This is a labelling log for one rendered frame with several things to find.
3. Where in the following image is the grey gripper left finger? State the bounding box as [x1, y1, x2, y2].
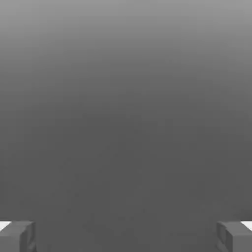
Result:
[0, 220, 37, 252]

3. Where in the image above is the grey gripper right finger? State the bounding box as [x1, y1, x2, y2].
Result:
[216, 220, 252, 252]

